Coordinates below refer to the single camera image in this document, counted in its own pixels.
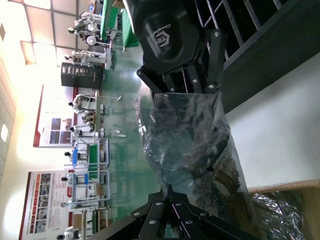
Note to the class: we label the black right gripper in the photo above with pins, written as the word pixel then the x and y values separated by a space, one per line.
pixel 170 32

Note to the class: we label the grey transparent antistatic bag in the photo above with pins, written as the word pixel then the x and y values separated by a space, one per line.
pixel 160 130

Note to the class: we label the graphics card with metal bracket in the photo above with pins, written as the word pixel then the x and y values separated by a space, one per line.
pixel 205 150

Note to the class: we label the wall poster with dark photos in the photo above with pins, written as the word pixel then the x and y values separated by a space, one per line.
pixel 55 120

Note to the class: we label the brown cardboard box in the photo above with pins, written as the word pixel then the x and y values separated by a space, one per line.
pixel 310 200

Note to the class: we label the black slotted plastic container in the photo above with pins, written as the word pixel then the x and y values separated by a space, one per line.
pixel 262 50

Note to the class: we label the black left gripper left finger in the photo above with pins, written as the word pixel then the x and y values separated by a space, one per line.
pixel 140 220

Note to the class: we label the bagged graphics card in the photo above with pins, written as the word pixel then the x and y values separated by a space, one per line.
pixel 277 215

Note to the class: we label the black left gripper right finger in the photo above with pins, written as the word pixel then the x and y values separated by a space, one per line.
pixel 200 222

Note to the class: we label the wall poster with photo row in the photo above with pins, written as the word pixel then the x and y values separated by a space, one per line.
pixel 42 200

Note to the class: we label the black cabinet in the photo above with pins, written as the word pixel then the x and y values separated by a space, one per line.
pixel 80 77

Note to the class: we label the metal frame roller workbench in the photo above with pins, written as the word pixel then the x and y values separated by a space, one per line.
pixel 96 225

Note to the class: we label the white humanoid robot black head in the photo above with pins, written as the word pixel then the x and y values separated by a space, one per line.
pixel 65 179
pixel 70 232
pixel 80 130
pixel 80 101
pixel 75 156
pixel 85 25

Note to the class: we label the green covered table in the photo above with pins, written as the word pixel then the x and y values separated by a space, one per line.
pixel 107 20

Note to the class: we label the white shelf rack blue tray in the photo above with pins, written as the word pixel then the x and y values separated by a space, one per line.
pixel 103 178

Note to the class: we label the white shelf rack green panel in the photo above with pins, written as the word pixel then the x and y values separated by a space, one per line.
pixel 93 155

